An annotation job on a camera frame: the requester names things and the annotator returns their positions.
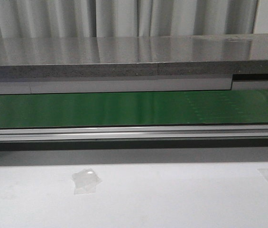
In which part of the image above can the green conveyor belt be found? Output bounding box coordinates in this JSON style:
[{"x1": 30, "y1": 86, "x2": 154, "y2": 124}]
[{"x1": 0, "y1": 89, "x2": 268, "y2": 129}]

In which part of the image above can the grey curtain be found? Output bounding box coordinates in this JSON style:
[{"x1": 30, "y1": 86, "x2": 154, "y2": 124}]
[{"x1": 0, "y1": 0, "x2": 268, "y2": 38}]

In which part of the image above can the clear tape patch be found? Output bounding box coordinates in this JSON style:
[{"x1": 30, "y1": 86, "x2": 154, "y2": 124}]
[{"x1": 72, "y1": 169, "x2": 102, "y2": 195}]

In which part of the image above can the aluminium conveyor front rail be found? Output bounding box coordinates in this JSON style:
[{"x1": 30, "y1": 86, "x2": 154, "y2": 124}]
[{"x1": 0, "y1": 124, "x2": 268, "y2": 142}]

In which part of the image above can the grey conveyor back rail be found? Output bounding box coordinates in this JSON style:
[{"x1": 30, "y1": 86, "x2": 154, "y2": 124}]
[{"x1": 0, "y1": 74, "x2": 268, "y2": 95}]

